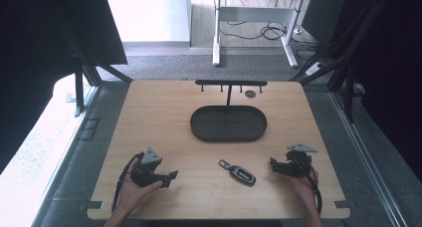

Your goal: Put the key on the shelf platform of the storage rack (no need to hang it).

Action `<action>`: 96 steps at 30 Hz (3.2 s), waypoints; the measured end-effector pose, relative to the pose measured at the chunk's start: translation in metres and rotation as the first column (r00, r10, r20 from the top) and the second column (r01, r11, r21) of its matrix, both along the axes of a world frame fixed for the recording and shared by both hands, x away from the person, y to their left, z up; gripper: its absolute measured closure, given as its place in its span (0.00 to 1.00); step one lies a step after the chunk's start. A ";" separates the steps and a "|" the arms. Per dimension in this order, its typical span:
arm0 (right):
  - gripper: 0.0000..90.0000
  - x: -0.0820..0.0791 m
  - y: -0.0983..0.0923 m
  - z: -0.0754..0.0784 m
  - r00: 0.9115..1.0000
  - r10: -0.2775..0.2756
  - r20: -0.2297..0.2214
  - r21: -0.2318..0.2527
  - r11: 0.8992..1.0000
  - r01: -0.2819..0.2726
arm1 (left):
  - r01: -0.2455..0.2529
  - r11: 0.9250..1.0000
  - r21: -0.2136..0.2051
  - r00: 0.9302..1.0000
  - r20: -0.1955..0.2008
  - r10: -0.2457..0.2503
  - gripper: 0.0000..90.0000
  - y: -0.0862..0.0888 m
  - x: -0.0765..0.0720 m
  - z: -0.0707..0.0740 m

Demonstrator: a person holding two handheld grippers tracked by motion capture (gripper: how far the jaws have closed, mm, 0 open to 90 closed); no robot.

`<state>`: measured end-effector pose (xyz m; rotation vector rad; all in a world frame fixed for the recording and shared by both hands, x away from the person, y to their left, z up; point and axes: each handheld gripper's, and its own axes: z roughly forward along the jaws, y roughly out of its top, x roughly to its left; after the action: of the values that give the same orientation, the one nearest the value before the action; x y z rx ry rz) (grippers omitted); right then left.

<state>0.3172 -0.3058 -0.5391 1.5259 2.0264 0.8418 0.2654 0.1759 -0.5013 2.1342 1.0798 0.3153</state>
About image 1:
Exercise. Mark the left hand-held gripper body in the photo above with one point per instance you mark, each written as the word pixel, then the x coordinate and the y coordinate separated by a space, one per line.
pixel 148 168

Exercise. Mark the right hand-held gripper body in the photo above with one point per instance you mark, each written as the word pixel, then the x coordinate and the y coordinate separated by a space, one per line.
pixel 296 161

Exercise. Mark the black car key fob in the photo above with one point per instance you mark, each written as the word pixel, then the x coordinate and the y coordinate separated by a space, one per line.
pixel 239 173

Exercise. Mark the black key hanger stand tray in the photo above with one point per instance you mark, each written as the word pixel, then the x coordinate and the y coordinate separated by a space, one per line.
pixel 228 119

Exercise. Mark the person's right hand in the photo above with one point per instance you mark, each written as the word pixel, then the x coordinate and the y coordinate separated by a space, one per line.
pixel 304 185

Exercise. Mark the person's left hand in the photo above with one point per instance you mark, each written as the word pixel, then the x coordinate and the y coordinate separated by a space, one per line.
pixel 133 194

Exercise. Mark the white power strip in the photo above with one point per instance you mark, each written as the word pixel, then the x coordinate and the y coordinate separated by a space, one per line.
pixel 314 68

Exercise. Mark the dark curtain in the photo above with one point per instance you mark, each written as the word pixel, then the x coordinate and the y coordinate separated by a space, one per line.
pixel 49 54
pixel 381 71

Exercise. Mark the black metal frame strut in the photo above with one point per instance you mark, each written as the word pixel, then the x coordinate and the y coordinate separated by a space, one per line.
pixel 341 57
pixel 87 71

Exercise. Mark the white desk frame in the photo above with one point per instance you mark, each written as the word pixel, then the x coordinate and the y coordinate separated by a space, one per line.
pixel 254 24

